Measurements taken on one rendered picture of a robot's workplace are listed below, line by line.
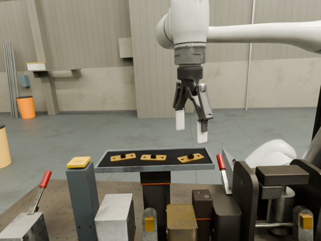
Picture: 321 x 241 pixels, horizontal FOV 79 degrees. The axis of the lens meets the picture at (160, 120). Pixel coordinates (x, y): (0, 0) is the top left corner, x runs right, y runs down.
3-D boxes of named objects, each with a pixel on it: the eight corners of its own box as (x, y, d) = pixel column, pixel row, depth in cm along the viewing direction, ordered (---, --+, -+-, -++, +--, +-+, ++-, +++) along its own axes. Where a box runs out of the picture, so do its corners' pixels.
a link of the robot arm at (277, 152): (252, 165, 118) (282, 140, 112) (274, 189, 104) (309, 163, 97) (239, 155, 110) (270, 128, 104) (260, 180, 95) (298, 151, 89)
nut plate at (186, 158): (181, 163, 61) (181, 159, 60) (176, 158, 64) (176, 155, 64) (204, 158, 63) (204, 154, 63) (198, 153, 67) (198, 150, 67)
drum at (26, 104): (17, 119, 664) (12, 97, 646) (28, 115, 712) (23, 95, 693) (29, 119, 659) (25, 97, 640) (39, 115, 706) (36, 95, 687)
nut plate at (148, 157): (140, 160, 64) (139, 157, 64) (142, 155, 67) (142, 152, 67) (165, 160, 63) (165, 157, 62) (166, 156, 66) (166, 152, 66)
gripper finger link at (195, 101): (196, 88, 58) (197, 84, 57) (210, 120, 54) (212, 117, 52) (184, 89, 57) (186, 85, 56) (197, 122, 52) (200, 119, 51)
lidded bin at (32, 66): (46, 70, 673) (45, 62, 667) (39, 70, 639) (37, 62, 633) (35, 70, 679) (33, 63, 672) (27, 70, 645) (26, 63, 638)
